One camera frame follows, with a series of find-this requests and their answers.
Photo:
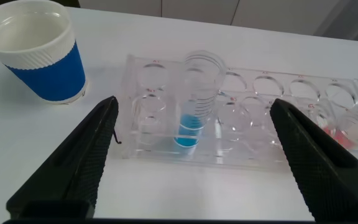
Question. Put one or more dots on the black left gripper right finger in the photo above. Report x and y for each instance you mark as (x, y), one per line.
(328, 174)

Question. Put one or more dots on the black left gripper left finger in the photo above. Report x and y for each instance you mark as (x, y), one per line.
(73, 174)

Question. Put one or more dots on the blue pigment test tube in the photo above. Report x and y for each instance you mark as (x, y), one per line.
(190, 130)

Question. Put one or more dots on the red pigment test tube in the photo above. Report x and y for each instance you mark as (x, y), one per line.
(356, 124)

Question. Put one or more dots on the clear acrylic test tube rack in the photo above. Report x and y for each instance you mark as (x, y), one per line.
(250, 146)

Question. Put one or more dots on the blue white paper cup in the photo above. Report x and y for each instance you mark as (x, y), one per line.
(51, 81)

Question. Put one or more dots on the white angled partition panel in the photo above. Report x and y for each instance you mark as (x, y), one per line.
(353, 18)

